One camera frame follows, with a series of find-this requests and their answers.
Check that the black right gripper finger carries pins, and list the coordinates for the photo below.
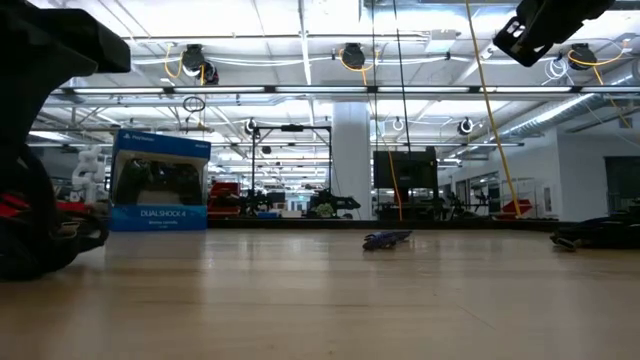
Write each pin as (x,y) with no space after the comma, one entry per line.
(525,47)

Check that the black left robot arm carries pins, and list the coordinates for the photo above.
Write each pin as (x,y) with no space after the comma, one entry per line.
(30,75)

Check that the red slanted object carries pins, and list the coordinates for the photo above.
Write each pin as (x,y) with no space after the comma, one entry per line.
(516,207)

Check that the black monitor on stand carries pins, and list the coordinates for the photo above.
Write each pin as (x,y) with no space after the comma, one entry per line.
(405,170)

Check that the black low flat object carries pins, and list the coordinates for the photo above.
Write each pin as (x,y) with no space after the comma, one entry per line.
(605,232)

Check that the white square pillar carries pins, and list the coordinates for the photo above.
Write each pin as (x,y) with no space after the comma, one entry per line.
(352,160)

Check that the long ceiling light strip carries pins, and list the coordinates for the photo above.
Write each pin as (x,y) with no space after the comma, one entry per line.
(320,89)

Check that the red tool cabinet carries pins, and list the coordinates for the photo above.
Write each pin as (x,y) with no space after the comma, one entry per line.
(224,197)

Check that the blue DualShock controller box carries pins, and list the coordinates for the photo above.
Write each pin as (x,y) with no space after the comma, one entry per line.
(159,175)

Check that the white robot figure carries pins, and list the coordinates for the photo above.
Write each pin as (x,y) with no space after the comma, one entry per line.
(89,170)

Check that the black table edge frame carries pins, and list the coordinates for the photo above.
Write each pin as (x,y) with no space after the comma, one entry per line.
(350,224)

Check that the black tall frame rig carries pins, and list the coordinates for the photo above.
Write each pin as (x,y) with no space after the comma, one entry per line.
(253,165)

